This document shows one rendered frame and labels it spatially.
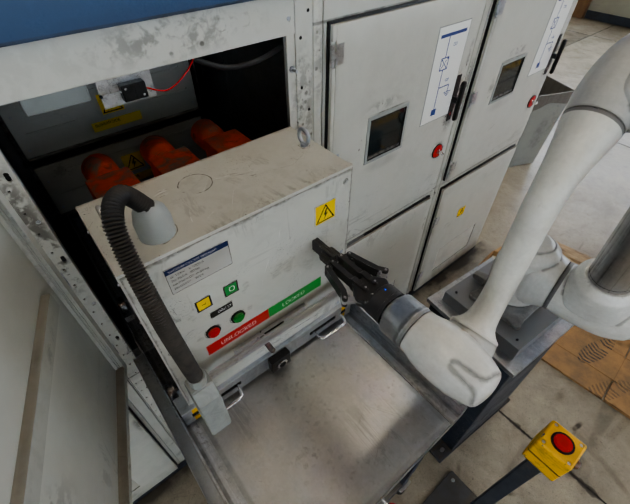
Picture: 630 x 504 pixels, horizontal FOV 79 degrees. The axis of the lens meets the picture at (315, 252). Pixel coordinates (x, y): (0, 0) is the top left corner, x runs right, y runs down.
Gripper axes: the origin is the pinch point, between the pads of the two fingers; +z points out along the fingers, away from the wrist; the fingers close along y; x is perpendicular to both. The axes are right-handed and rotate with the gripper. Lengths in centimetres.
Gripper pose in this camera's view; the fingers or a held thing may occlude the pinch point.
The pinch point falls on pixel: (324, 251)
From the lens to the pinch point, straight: 84.2
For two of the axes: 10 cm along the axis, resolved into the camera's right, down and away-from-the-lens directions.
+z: -6.3, -5.5, 5.4
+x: 0.0, -7.0, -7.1
